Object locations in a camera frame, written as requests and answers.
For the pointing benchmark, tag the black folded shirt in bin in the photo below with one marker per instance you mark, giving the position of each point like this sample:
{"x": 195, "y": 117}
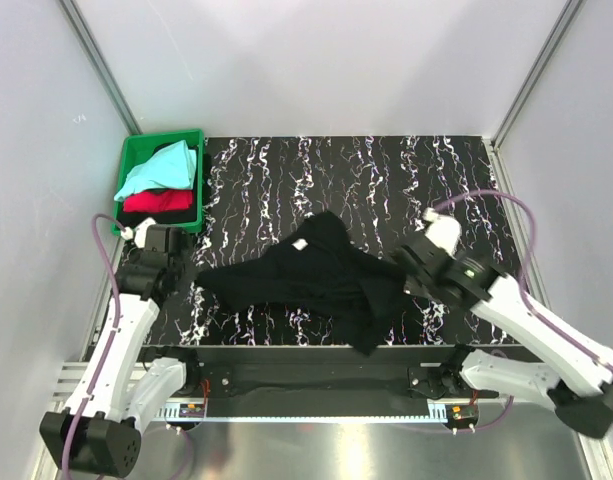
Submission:
{"x": 133, "y": 219}

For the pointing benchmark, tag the black t shirt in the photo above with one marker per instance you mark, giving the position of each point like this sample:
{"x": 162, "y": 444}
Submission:
{"x": 318, "y": 268}

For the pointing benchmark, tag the aluminium corner post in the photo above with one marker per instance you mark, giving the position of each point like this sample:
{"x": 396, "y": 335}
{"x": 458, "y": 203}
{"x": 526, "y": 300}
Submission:
{"x": 563, "y": 23}
{"x": 94, "y": 54}

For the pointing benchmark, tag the red t shirt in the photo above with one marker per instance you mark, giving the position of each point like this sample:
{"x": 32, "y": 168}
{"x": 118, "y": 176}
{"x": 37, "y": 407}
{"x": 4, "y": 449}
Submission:
{"x": 159, "y": 201}

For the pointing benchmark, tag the light blue t shirt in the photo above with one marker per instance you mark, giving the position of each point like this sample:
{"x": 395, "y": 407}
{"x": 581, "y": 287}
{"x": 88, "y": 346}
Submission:
{"x": 173, "y": 167}

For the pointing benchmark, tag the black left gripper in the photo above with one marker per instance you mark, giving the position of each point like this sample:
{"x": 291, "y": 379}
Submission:
{"x": 182, "y": 256}

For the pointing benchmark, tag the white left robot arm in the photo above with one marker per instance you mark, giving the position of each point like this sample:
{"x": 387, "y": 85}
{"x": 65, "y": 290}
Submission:
{"x": 99, "y": 430}

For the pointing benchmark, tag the right aluminium corner post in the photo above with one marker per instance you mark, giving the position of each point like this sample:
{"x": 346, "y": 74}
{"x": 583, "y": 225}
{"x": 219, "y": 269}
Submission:
{"x": 563, "y": 23}

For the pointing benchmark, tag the left aluminium corner post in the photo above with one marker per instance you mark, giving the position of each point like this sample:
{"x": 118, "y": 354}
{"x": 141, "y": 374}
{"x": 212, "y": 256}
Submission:
{"x": 94, "y": 54}

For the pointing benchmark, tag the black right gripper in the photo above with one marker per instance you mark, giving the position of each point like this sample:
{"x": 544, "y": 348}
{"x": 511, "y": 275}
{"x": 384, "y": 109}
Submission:
{"x": 411, "y": 285}

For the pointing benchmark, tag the black marble pattern mat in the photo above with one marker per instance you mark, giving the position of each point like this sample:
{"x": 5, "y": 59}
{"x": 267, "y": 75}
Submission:
{"x": 259, "y": 189}

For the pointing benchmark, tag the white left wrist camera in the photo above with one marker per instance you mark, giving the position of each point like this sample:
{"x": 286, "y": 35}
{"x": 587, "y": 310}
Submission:
{"x": 138, "y": 234}

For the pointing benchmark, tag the white slotted cable duct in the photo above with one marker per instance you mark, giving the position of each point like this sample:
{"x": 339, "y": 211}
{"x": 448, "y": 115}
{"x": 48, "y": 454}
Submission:
{"x": 179, "y": 412}

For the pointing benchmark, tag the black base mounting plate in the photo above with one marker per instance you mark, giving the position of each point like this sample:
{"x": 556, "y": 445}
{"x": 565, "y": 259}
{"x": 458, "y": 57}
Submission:
{"x": 269, "y": 377}

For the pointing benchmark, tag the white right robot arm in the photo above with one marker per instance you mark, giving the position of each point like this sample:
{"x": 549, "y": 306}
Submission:
{"x": 572, "y": 375}

